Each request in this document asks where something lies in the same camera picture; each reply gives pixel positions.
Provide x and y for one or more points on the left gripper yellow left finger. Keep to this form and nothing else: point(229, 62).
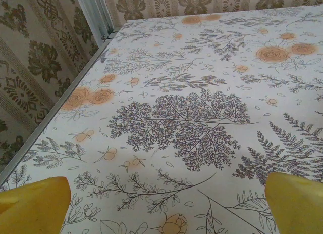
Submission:
point(30, 208)

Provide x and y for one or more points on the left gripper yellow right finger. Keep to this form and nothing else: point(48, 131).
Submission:
point(297, 208)

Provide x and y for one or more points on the floral printed tablecloth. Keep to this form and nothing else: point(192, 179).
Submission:
point(176, 67)

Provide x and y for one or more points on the aluminium table side rail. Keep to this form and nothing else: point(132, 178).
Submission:
point(35, 133)

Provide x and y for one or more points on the aluminium frame post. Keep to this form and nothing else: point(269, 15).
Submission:
point(93, 11)

